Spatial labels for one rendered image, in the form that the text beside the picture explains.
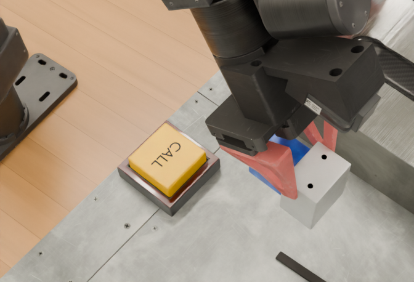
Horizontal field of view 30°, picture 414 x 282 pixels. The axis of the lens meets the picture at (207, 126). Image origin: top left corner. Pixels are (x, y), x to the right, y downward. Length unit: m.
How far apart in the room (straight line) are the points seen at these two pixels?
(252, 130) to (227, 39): 0.07
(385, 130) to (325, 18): 0.29
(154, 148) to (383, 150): 0.24
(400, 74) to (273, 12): 0.32
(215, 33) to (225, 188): 0.31
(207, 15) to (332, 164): 0.19
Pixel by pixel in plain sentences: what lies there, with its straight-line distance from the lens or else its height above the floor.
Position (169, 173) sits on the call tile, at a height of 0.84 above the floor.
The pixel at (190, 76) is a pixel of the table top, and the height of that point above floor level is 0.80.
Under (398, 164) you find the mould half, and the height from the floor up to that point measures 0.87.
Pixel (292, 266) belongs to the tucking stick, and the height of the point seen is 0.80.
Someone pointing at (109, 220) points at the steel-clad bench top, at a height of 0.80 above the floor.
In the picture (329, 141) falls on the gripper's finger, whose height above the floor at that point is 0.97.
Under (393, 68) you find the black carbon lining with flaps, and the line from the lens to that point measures 0.83.
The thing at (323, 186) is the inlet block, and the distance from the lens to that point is 0.66.
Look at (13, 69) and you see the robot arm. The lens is 0.81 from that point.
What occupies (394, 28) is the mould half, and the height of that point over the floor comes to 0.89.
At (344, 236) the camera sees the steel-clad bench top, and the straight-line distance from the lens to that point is 0.82.
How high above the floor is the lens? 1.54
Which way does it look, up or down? 57 degrees down
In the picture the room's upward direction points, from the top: 6 degrees counter-clockwise
